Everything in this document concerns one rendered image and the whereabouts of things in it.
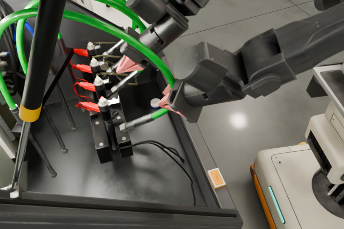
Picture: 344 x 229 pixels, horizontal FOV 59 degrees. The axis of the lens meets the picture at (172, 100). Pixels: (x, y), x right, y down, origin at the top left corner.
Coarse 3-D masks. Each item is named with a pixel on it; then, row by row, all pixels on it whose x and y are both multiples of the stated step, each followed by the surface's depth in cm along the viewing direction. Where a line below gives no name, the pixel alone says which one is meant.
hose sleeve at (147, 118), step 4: (144, 116) 69; (148, 116) 68; (132, 120) 71; (136, 120) 70; (140, 120) 69; (144, 120) 68; (148, 120) 68; (152, 120) 68; (128, 124) 71; (132, 124) 70; (136, 124) 70; (140, 124) 70; (128, 128) 71; (132, 128) 71
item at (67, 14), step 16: (16, 16) 51; (32, 16) 51; (64, 16) 50; (80, 16) 50; (0, 32) 54; (112, 32) 51; (144, 48) 54; (160, 64) 56; (0, 80) 63; (160, 112) 66
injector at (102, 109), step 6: (108, 102) 79; (102, 108) 78; (108, 108) 79; (102, 114) 80; (108, 114) 80; (114, 114) 82; (108, 120) 82; (108, 126) 85; (108, 132) 87; (114, 138) 90; (114, 144) 92
